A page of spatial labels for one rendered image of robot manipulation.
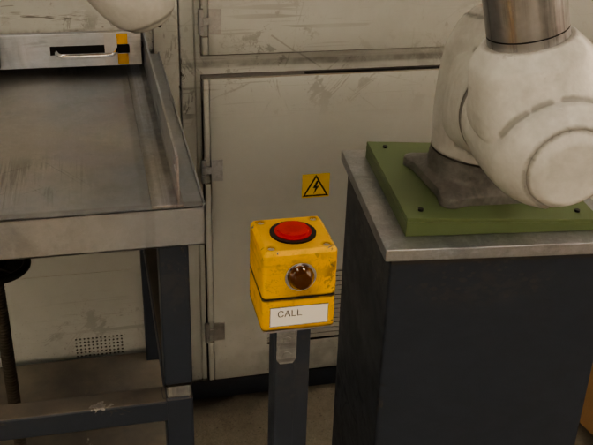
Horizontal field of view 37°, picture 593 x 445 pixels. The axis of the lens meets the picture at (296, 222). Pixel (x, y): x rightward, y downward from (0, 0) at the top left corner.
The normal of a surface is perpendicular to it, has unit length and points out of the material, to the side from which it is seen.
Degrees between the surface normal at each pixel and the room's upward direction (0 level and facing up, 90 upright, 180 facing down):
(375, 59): 90
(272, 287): 90
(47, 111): 0
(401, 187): 2
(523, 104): 77
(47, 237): 90
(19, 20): 90
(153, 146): 0
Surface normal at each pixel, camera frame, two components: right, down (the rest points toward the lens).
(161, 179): 0.03, -0.89
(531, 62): -0.25, -0.18
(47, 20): 0.22, 0.45
